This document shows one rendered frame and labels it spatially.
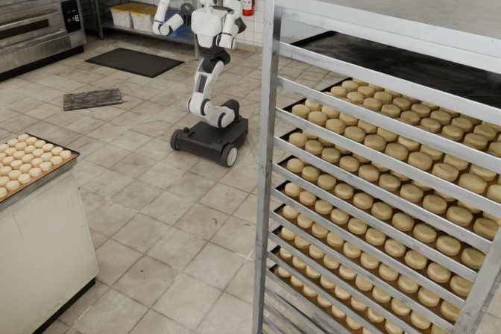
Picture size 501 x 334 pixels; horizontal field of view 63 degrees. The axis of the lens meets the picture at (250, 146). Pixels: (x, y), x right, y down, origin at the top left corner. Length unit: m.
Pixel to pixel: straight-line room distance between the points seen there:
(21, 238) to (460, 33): 1.92
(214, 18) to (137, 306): 2.02
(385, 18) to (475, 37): 0.16
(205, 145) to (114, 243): 1.11
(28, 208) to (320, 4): 1.62
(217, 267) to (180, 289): 0.27
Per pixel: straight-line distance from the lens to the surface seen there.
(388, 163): 0.97
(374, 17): 0.86
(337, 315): 1.44
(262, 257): 1.44
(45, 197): 2.16
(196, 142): 3.54
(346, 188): 1.15
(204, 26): 3.24
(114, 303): 2.62
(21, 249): 2.20
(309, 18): 0.98
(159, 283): 2.65
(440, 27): 0.81
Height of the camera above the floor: 2.01
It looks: 32 degrees down
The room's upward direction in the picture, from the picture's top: 1 degrees clockwise
